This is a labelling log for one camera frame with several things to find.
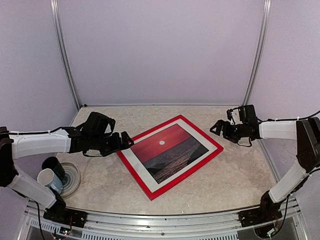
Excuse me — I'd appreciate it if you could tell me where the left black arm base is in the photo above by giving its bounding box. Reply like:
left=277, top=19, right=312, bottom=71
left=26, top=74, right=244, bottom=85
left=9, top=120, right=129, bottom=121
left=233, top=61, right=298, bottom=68
left=43, top=206, right=88, bottom=228

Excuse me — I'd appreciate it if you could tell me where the aluminium post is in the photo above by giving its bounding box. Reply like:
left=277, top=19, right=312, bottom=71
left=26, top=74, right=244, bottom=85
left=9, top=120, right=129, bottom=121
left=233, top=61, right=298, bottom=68
left=50, top=0, right=83, bottom=110
left=242, top=0, right=272, bottom=106

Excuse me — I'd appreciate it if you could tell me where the right aluminium post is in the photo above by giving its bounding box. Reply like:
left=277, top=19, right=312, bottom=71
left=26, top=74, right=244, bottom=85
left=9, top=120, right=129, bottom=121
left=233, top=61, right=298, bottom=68
left=242, top=0, right=272, bottom=106

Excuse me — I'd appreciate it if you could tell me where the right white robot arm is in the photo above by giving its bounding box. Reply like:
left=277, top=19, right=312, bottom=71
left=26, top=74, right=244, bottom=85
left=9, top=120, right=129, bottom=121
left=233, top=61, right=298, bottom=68
left=209, top=104, right=320, bottom=204

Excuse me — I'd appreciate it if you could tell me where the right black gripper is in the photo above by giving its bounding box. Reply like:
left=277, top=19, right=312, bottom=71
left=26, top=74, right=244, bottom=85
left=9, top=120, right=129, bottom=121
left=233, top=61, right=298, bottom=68
left=210, top=119, right=248, bottom=143

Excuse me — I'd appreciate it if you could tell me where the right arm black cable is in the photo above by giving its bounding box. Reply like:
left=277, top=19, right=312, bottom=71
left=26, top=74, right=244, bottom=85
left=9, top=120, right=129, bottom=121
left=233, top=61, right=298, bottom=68
left=236, top=109, right=320, bottom=236

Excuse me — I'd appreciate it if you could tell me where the front aluminium rail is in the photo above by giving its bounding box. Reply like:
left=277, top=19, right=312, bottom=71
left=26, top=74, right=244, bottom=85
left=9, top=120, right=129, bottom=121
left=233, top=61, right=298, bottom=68
left=18, top=197, right=310, bottom=240

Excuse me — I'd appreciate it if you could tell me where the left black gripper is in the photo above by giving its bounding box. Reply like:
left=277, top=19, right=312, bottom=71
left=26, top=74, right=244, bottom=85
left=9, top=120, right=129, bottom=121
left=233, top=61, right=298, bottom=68
left=90, top=131, right=134, bottom=157

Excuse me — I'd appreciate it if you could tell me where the clear tape roll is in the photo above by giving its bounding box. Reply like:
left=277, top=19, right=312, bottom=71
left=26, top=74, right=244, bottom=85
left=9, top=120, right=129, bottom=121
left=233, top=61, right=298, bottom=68
left=60, top=162, right=81, bottom=198

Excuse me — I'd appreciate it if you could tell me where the left aluminium post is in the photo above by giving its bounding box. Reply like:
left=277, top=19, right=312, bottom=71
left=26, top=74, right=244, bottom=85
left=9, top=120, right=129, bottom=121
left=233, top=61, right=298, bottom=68
left=50, top=0, right=83, bottom=110

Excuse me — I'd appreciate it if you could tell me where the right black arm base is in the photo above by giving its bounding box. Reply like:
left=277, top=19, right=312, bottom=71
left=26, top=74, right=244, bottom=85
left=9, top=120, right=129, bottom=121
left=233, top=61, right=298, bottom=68
left=238, top=193, right=283, bottom=227

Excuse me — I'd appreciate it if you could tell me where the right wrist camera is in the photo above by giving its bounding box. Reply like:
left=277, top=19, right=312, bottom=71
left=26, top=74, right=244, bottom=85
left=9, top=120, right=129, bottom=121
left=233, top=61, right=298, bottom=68
left=226, top=107, right=241, bottom=125

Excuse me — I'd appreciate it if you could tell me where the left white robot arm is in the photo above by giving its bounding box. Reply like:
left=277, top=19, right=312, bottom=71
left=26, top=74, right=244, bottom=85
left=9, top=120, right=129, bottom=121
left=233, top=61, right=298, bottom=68
left=0, top=112, right=134, bottom=223

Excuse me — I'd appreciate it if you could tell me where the red wooden picture frame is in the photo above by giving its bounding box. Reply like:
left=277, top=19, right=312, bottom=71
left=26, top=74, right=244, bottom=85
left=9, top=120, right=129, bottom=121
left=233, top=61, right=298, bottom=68
left=116, top=114, right=224, bottom=202

